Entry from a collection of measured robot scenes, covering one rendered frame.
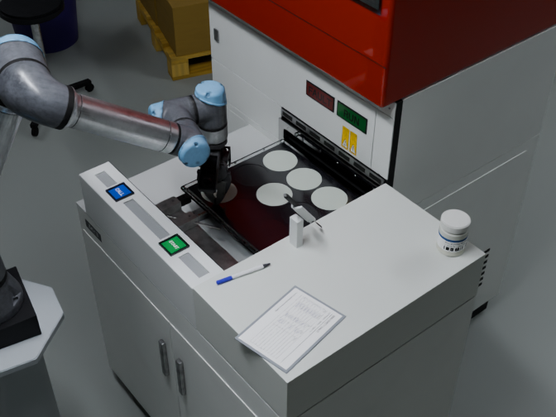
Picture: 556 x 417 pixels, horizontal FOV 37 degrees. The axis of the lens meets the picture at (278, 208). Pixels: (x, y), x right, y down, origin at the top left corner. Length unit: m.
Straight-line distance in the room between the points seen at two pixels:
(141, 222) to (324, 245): 0.47
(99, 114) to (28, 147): 2.33
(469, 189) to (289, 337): 0.98
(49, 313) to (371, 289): 0.80
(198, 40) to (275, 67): 2.00
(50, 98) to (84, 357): 1.53
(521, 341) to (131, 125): 1.87
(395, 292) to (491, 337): 1.30
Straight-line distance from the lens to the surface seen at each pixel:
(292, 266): 2.00
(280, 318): 1.88
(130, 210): 2.18
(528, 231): 3.68
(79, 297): 3.33
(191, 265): 2.02
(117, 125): 1.84
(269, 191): 2.31
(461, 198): 2.60
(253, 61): 2.55
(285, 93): 2.47
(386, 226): 2.12
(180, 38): 4.39
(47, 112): 1.78
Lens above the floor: 2.37
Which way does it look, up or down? 41 degrees down
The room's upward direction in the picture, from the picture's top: straight up
